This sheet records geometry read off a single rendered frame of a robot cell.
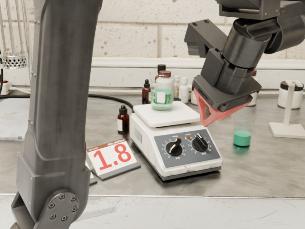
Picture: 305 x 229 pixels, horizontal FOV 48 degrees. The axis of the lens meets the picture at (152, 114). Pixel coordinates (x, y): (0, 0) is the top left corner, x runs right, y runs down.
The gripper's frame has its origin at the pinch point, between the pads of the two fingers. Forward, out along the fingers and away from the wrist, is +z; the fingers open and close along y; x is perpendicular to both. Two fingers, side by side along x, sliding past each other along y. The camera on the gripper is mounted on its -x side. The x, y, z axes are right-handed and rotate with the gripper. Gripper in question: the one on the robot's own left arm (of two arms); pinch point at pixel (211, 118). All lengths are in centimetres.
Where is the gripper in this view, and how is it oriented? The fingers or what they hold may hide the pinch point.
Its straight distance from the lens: 63.5
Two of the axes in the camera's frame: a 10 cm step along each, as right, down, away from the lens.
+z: -1.7, 6.6, 7.3
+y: -8.4, 2.9, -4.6
